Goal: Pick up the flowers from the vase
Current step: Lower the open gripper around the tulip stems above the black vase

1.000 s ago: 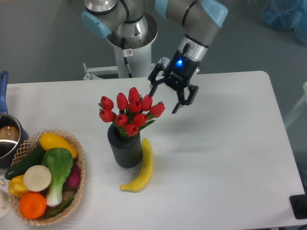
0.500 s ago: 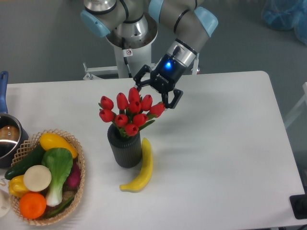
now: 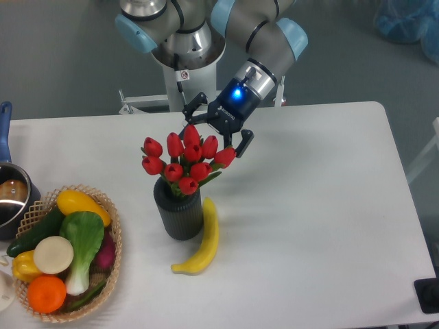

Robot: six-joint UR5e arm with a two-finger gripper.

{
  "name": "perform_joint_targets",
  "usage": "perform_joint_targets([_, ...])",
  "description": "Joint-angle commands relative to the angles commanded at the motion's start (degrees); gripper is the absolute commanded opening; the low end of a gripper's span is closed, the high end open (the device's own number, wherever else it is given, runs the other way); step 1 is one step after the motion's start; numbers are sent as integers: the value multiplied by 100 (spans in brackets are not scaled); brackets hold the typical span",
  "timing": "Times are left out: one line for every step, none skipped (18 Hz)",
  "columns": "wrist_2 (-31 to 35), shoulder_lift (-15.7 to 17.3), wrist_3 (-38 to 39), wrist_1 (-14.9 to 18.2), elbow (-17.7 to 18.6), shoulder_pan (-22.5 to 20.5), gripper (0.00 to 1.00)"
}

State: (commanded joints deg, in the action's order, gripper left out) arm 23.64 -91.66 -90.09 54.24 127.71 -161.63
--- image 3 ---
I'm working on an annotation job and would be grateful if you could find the blue handled saucepan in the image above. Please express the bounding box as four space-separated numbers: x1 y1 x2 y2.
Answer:
1 101 40 241

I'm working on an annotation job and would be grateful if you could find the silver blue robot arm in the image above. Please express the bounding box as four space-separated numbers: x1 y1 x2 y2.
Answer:
115 1 308 156

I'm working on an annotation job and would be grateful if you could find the yellow bell pepper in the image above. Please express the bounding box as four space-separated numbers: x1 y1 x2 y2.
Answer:
12 250 43 283

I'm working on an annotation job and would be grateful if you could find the dark green cucumber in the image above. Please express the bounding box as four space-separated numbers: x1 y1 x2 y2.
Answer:
6 206 65 258

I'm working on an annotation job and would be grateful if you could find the black device at edge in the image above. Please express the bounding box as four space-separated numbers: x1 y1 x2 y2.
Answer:
414 278 439 314

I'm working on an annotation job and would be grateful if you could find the purple sweet potato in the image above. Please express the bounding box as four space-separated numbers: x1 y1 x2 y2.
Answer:
94 231 116 269

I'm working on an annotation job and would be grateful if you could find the green chili pepper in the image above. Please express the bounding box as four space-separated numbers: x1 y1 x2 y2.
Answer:
64 280 106 313

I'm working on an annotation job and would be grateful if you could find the white frame at right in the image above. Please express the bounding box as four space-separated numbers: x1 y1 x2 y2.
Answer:
405 117 438 184

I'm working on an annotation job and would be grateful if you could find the blue plastic bag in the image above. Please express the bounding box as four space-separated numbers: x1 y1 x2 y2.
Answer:
374 1 438 63

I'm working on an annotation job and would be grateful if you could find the red tulip bouquet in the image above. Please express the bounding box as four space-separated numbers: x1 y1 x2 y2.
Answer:
141 125 237 199

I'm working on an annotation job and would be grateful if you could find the orange fruit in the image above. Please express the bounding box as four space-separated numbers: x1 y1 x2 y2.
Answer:
27 276 67 313

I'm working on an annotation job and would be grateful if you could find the cream round disc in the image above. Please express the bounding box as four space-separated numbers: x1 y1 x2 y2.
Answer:
33 236 74 274

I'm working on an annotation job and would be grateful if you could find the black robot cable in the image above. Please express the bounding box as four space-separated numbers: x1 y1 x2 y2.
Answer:
173 53 190 112

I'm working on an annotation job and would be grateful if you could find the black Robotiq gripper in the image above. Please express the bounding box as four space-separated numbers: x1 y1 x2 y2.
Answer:
178 78 261 158

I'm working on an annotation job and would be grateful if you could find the dark grey ribbed vase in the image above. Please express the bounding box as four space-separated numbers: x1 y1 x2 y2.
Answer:
154 178 204 241

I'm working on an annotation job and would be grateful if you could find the yellow banana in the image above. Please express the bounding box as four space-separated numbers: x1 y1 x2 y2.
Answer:
171 197 220 276

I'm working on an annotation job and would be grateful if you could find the woven wicker basket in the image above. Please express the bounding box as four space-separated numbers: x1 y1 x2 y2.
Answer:
13 184 122 324

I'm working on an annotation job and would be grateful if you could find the yellow squash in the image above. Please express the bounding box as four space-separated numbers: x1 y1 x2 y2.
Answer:
56 190 111 227

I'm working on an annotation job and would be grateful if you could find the green bok choy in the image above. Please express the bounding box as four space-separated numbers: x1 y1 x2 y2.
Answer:
60 211 104 296

